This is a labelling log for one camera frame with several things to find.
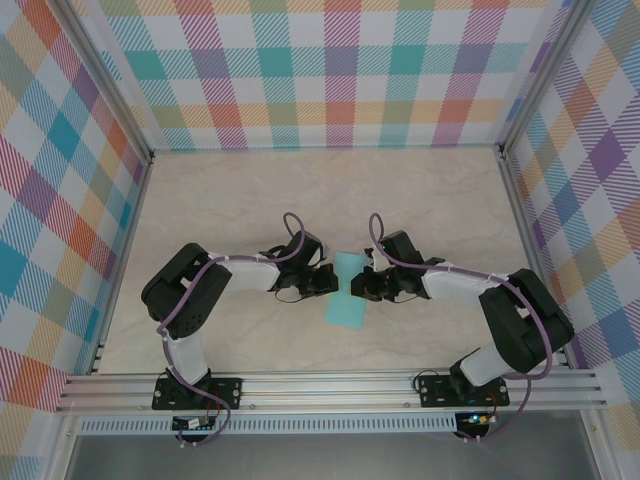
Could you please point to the light blue paper sheet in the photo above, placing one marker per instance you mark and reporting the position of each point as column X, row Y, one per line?
column 345, row 312

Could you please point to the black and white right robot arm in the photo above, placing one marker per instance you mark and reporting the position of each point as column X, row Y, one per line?
column 520, row 320

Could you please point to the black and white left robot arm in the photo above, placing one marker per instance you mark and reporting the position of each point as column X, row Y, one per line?
column 195, row 300

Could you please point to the grey metal sheet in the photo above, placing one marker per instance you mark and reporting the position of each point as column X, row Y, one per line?
column 325, row 457

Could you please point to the small circuit board with light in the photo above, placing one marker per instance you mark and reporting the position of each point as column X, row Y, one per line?
column 477, row 419

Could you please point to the small dark circuit board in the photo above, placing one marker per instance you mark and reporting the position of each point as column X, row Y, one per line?
column 192, row 424

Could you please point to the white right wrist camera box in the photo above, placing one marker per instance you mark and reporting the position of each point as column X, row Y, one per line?
column 375, row 257

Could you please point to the aluminium profile rail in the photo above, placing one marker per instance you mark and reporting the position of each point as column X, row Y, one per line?
column 325, row 390

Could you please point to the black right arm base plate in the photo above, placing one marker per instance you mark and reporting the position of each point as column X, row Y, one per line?
column 430, row 392

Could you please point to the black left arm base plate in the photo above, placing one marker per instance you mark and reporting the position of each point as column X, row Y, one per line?
column 230, row 392

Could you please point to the aluminium table side rail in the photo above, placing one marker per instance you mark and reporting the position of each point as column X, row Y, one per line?
column 125, row 250
column 525, row 225

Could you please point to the aluminium frame post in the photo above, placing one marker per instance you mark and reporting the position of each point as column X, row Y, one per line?
column 543, row 75
column 106, row 75

